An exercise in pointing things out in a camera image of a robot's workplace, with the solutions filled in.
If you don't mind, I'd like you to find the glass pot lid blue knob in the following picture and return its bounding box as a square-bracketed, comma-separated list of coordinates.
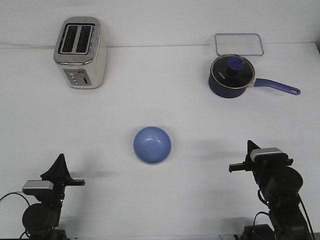
[210, 54, 255, 89]

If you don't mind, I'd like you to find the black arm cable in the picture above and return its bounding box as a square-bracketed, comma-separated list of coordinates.
[251, 189, 315, 236]
[0, 191, 31, 240]

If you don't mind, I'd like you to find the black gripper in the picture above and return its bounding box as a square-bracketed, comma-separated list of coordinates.
[40, 153, 86, 201]
[228, 140, 262, 173]

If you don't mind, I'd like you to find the dark blue saucepan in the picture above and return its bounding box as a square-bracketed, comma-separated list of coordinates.
[208, 74, 301, 99]

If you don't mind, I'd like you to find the green bowl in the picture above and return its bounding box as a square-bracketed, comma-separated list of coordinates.
[135, 151, 171, 166]

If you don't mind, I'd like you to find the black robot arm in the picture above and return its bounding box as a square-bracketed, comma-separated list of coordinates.
[22, 153, 85, 240]
[228, 140, 315, 240]

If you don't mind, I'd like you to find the silver two-slot toaster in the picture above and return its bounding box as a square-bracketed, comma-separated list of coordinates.
[53, 16, 108, 89]

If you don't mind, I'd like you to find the clear container lid blue rim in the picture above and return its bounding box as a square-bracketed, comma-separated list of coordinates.
[214, 33, 264, 57]

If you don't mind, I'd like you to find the blue bowl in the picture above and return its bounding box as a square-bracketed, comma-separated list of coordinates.
[133, 126, 172, 154]

